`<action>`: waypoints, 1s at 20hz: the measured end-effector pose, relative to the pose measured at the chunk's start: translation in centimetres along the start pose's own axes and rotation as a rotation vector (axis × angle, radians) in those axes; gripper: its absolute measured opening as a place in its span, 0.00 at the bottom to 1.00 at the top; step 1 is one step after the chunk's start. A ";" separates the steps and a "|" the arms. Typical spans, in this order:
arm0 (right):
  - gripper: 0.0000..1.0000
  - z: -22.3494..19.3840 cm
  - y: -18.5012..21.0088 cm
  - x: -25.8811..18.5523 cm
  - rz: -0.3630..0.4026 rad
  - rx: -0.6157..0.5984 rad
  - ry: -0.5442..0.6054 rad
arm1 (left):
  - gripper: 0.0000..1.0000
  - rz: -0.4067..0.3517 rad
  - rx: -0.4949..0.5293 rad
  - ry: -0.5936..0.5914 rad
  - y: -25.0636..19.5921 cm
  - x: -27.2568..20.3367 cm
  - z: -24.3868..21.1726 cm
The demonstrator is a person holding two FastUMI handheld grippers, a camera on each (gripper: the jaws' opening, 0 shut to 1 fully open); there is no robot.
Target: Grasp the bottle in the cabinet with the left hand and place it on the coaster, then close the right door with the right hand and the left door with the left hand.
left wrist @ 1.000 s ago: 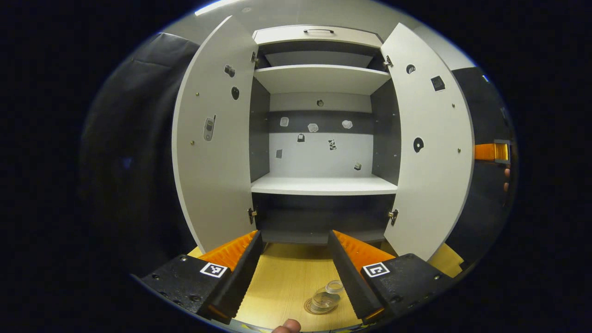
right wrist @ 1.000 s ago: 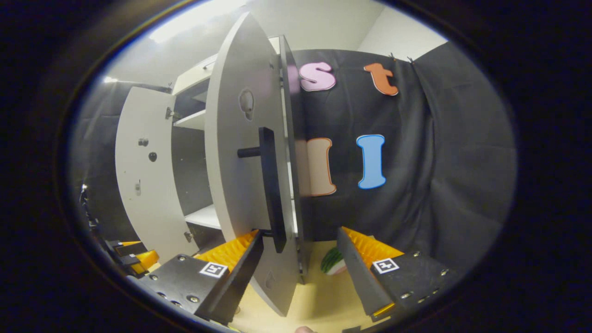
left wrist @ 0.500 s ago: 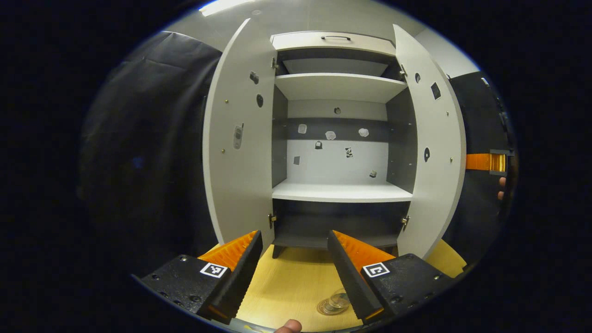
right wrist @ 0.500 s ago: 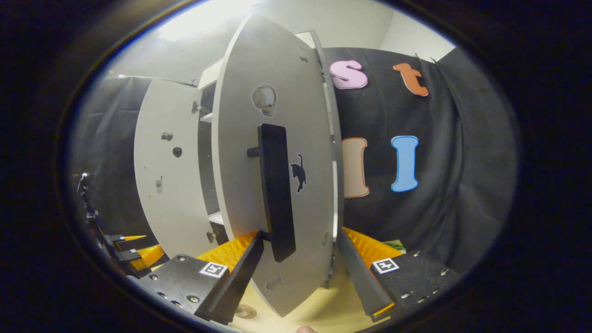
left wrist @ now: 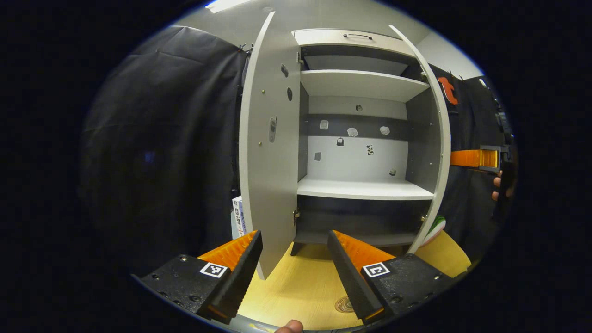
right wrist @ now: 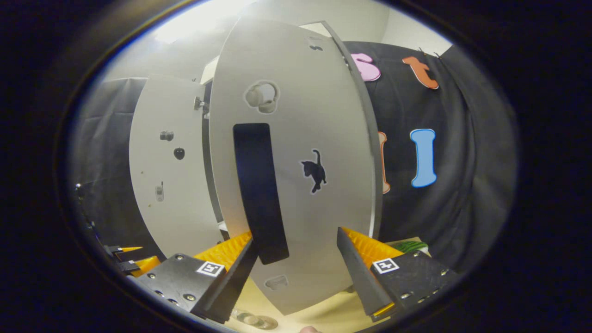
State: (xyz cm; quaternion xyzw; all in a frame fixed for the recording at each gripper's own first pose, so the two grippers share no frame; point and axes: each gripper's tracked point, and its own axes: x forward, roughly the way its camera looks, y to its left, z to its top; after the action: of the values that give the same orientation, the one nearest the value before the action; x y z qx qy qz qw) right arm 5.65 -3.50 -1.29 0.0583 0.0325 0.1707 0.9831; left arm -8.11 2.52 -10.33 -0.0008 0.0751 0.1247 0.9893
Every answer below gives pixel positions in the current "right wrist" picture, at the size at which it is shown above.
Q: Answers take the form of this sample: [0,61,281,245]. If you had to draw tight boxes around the black backdrop cloth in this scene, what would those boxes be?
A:
[69,41,518,274]

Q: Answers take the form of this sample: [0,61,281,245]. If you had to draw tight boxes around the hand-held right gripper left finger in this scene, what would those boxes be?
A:
[129,231,259,324]

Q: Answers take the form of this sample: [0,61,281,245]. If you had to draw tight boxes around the watermelon slice toy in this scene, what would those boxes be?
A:
[393,240,429,254]

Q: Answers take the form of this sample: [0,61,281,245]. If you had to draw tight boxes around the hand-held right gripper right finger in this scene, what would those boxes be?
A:
[336,227,459,323]

